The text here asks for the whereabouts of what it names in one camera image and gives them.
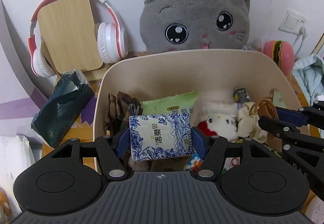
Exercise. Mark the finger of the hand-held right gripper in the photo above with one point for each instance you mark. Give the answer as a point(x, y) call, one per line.
point(291, 115)
point(273, 125)

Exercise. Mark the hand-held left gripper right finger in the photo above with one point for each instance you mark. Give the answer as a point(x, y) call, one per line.
point(198, 141)

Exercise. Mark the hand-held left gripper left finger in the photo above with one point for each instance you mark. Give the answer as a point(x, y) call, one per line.
point(122, 141)

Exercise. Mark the brown hair claw clip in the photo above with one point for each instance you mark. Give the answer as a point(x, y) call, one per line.
point(264, 107)

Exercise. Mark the blue white tissue pack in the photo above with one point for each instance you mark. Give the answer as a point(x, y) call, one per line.
point(162, 135)

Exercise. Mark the beige plastic basket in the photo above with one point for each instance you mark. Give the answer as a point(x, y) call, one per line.
point(177, 72)

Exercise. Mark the cream scrunchie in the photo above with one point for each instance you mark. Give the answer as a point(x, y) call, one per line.
point(249, 125)

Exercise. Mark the white red plush toy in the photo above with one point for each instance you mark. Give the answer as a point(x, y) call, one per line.
point(222, 122)

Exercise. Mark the brown patterned scrunchie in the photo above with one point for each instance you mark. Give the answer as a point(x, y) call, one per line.
point(119, 110)

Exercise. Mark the light blue cloth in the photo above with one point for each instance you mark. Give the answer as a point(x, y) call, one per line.
point(310, 77)

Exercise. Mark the small dark packet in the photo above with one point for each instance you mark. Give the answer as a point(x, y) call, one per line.
point(241, 96)

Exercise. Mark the white power strip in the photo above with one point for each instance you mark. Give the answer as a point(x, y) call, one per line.
point(316, 211)

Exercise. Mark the green snack packet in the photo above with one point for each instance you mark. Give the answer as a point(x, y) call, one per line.
point(169, 103)

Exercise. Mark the pink burger plush toy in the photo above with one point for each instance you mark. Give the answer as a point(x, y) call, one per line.
point(279, 55)

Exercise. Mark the dark green tissue pack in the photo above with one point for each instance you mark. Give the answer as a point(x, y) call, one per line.
point(60, 115)

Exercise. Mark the white pink headphones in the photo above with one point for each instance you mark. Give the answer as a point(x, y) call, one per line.
point(111, 41)

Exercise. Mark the white plastic bag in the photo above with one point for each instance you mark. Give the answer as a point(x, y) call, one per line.
point(15, 155)

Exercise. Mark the light wooden board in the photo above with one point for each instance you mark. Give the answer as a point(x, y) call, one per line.
point(68, 31)

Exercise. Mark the white purple cardboard panel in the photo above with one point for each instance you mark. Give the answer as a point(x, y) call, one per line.
point(15, 74)

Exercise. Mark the grey cat plush toy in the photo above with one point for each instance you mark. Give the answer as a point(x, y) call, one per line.
point(195, 11)

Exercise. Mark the white wall socket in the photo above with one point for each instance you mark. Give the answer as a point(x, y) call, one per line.
point(291, 20)

